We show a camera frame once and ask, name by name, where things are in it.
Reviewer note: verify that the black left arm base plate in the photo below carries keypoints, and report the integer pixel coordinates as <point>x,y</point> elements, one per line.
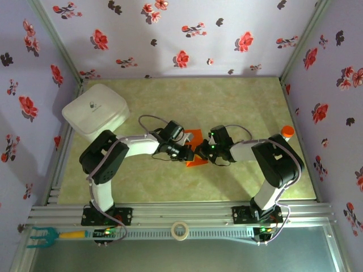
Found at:
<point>124,214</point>

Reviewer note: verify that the white tape roll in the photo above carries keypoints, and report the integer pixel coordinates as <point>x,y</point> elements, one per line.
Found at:
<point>173,231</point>

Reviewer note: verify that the controller board with green light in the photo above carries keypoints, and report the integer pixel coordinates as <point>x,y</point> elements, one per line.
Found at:
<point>262,231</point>
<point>102,233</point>

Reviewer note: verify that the grey metal sheet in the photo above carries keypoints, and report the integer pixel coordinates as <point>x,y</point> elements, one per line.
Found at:
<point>181,256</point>

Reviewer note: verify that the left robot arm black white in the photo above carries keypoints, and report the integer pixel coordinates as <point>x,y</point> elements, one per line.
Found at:
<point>102,158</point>

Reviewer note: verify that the white plastic lidded container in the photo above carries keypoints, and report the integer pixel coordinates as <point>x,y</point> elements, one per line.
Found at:
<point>93,109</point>

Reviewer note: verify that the orange paper sheet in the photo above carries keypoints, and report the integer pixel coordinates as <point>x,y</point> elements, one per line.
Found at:
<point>195,136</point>

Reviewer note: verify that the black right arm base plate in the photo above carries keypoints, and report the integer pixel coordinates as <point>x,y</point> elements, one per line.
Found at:
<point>239,215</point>

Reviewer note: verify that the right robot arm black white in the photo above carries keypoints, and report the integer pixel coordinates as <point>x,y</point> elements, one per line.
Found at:
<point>276,161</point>

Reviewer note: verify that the bottle with orange cap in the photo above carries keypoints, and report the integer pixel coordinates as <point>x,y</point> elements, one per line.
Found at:
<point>288,131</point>

